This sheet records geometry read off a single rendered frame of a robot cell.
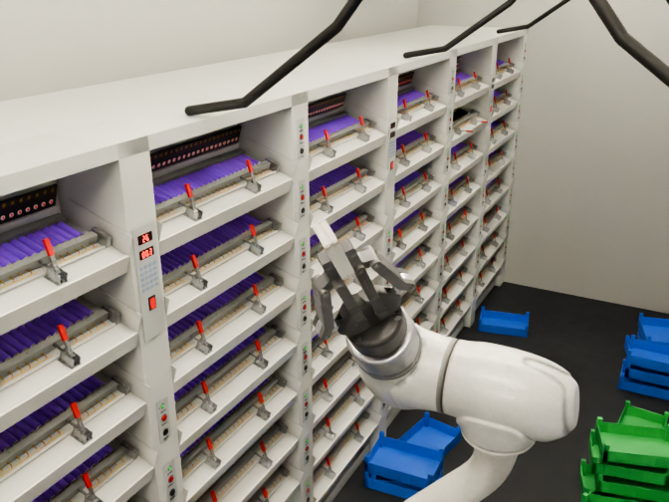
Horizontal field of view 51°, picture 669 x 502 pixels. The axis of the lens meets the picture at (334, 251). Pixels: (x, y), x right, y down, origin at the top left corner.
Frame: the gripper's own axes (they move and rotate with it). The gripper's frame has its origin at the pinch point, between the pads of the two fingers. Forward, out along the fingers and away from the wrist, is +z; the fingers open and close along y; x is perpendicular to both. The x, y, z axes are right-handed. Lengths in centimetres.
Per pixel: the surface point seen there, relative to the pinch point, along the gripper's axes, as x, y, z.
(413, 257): -132, 35, -237
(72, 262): -63, -48, -49
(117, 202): -71, -34, -49
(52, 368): -48, -62, -58
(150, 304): -60, -42, -71
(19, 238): -71, -55, -43
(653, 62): -28, 64, -40
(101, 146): -75, -30, -37
